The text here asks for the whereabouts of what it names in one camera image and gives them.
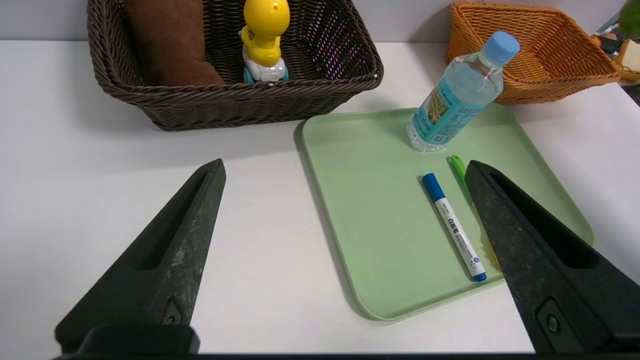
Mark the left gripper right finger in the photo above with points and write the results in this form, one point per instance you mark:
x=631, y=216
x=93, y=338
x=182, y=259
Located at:
x=550, y=280

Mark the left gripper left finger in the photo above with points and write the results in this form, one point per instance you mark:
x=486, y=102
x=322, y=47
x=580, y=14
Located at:
x=165, y=270

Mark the clear water bottle blue cap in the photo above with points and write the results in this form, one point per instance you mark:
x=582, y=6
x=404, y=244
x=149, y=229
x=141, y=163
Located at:
x=455, y=105

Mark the brown towel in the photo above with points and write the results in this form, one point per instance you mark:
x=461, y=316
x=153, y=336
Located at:
x=170, y=45

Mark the yellow duck toy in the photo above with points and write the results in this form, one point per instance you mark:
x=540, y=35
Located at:
x=265, y=30

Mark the dark brown wicker basket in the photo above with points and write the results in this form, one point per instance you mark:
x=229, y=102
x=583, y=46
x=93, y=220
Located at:
x=225, y=107

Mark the orange wicker basket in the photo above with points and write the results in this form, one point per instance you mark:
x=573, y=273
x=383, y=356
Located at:
x=550, y=65

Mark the blue white whiteboard marker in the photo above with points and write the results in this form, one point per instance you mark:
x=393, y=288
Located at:
x=455, y=230

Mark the light green plastic tray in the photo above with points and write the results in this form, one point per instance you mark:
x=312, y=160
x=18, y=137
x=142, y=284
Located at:
x=380, y=210

